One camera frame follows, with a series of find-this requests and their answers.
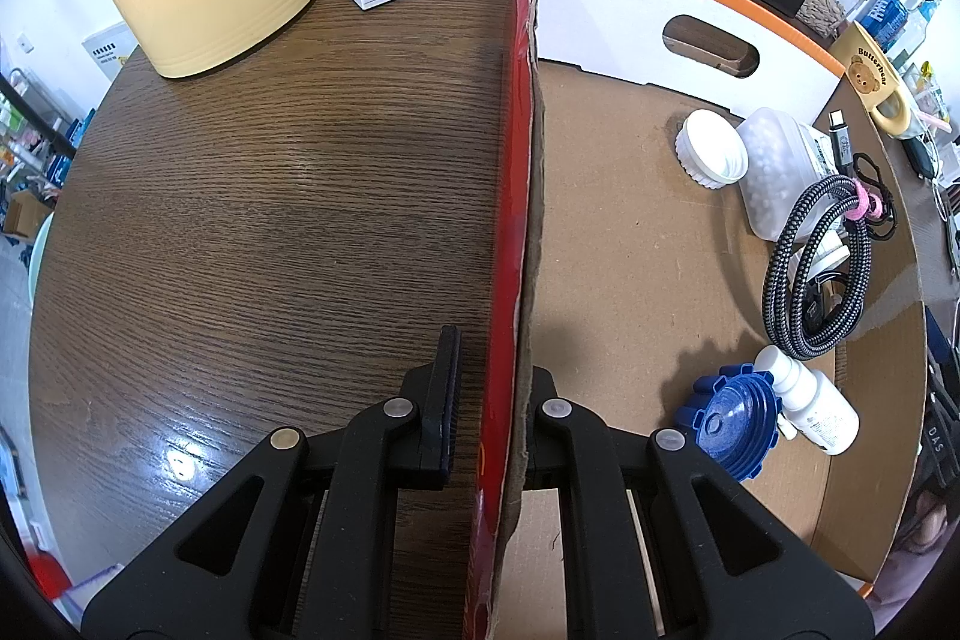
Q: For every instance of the red plastic item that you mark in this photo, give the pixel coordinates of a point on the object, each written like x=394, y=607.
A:
x=52, y=572

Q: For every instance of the white wide ribbed lid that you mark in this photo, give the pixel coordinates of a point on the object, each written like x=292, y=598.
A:
x=709, y=149

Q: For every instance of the orange red cardboard box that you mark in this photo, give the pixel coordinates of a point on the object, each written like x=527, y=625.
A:
x=637, y=272

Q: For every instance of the yellow green snack packet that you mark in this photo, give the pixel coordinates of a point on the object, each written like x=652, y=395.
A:
x=931, y=79

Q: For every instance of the black zip pouch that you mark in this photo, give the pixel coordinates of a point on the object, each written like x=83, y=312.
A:
x=921, y=156

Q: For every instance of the clear glass bottle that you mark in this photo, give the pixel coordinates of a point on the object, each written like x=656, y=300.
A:
x=922, y=18

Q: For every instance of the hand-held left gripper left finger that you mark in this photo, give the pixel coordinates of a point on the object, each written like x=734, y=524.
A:
x=442, y=400

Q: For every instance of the yellow bear mug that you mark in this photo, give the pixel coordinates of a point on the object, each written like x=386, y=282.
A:
x=870, y=66

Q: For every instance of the person's right forearm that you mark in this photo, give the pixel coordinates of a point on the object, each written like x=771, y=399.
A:
x=919, y=535

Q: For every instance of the blue notched cap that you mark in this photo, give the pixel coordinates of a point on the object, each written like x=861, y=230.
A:
x=727, y=422

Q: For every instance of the white spray bottle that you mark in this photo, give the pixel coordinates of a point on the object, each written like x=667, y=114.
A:
x=817, y=411

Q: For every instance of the cluttered storage shelf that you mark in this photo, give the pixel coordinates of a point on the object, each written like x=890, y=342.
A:
x=30, y=145

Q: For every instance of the white yellow notice sign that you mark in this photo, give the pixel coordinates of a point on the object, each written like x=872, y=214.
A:
x=109, y=51

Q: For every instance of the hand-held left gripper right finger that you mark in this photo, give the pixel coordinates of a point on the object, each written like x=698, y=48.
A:
x=544, y=437

